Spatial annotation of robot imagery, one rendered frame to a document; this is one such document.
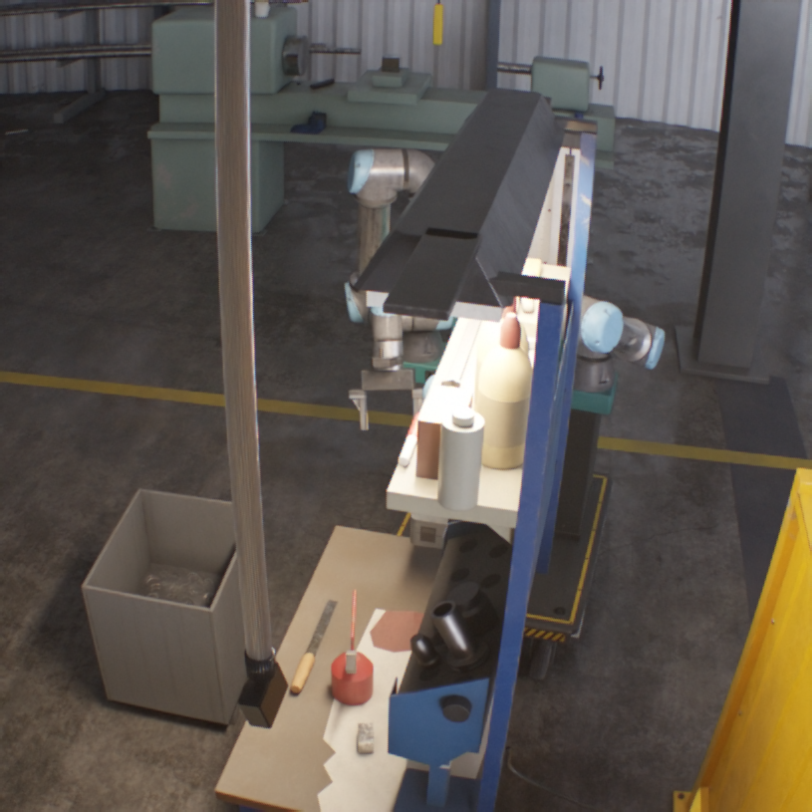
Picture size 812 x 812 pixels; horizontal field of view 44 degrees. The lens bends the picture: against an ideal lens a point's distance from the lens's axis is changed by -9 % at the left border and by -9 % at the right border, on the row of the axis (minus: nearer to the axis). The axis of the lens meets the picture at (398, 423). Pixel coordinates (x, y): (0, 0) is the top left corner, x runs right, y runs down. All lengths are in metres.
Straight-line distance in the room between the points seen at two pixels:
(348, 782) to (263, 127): 5.20
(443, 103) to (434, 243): 5.28
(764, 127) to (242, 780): 4.04
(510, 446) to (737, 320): 4.10
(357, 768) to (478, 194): 1.15
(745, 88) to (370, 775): 3.89
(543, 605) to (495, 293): 2.22
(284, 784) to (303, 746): 0.11
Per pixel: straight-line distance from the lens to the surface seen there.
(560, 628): 3.37
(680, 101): 10.40
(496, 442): 1.52
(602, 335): 2.49
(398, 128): 6.64
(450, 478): 1.43
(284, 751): 2.14
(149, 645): 3.23
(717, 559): 4.30
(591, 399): 3.01
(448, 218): 1.37
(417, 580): 2.52
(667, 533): 4.38
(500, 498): 1.49
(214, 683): 3.25
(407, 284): 1.18
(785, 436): 5.21
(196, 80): 6.78
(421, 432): 1.48
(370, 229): 2.87
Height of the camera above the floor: 2.57
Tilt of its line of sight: 32 degrees down
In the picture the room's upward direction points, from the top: 2 degrees clockwise
